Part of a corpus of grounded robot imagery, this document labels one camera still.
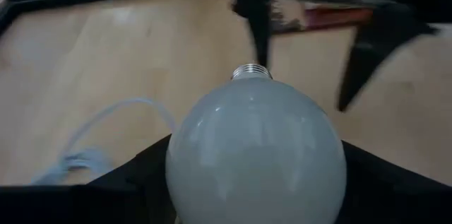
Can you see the white globe lightbulb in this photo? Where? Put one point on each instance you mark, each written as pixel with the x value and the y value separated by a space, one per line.
pixel 254 153

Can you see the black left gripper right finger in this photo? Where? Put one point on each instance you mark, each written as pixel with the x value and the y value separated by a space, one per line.
pixel 388 195

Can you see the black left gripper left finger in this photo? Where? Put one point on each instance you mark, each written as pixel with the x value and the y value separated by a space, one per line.
pixel 106 199

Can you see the maroon patterned notebook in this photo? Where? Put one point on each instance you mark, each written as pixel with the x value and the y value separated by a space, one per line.
pixel 335 17

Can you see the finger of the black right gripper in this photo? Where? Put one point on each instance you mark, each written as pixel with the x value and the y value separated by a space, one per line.
pixel 259 29
pixel 367 58

